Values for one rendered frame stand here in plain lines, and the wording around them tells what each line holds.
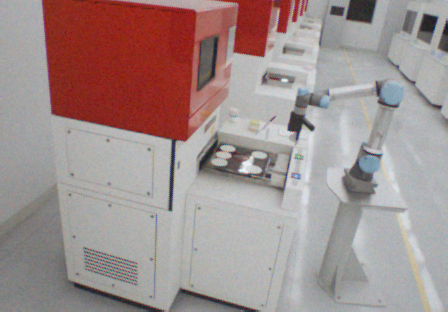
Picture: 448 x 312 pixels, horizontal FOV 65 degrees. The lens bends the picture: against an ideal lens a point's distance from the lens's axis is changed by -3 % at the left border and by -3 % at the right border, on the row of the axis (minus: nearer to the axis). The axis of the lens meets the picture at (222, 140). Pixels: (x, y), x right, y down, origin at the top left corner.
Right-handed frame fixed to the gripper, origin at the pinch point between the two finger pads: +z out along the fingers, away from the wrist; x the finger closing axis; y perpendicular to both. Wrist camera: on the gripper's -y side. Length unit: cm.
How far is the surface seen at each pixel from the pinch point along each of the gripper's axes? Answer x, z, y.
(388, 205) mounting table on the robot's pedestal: 4, 24, -61
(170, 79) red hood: 68, -45, 54
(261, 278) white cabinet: 44, 71, 1
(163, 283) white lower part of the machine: 68, 75, 53
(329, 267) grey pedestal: -4, 88, -40
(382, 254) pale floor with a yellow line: -61, 105, -84
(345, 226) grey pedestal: -4, 51, -42
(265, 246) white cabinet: 44, 47, 2
